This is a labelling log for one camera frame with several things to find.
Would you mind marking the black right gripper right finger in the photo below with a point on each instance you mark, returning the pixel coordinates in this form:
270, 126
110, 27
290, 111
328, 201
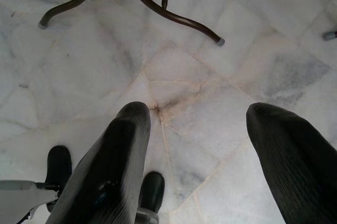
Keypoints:
297, 171

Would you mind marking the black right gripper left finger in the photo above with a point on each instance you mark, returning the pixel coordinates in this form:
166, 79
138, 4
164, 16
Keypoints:
110, 168

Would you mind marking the black robot right foot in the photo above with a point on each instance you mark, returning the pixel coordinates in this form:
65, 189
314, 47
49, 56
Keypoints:
152, 189

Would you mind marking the black robot foot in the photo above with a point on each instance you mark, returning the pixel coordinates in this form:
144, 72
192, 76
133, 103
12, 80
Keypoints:
59, 163
152, 189

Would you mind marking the black robot left foot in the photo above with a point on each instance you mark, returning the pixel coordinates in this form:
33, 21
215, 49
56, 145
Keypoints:
59, 163

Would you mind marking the grey robot right leg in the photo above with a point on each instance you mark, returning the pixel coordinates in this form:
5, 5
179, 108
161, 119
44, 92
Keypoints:
147, 217

